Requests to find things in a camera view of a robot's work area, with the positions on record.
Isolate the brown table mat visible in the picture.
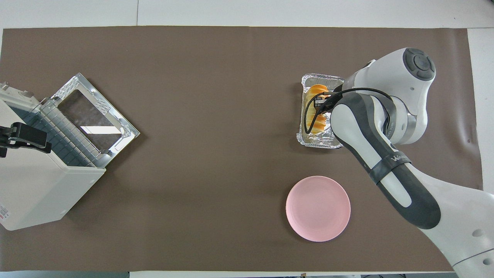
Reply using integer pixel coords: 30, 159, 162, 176
0, 26, 493, 273

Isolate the pink round plate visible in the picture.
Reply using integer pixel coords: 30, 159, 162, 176
286, 176, 352, 242

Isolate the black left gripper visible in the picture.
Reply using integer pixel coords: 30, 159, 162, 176
0, 122, 52, 158

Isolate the glass oven door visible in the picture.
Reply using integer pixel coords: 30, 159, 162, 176
49, 72, 141, 163

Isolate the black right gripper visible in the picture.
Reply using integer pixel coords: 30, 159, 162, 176
313, 93, 337, 115

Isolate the cream toaster oven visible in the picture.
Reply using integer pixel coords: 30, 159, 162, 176
0, 81, 107, 232

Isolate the golden ridged bread loaf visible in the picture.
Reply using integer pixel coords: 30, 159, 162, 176
305, 84, 332, 135

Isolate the oven wire rack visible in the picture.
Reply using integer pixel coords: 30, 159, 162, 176
11, 98, 109, 169

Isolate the aluminium foil tray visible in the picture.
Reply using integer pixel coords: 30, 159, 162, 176
296, 73, 346, 149

